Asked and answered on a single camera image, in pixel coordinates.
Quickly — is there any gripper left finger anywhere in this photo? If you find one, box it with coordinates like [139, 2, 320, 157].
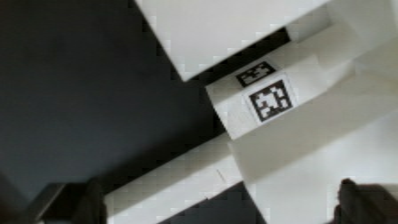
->
[14, 179, 107, 224]

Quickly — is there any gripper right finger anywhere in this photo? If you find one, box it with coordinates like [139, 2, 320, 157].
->
[333, 179, 398, 224]

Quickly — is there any white chair seat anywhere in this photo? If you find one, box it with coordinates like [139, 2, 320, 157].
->
[206, 23, 398, 224]

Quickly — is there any white chair back frame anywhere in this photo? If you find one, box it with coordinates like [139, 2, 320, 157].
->
[132, 0, 398, 80]

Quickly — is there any white U-shaped fence wall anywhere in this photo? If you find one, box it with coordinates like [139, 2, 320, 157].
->
[105, 134, 244, 224]

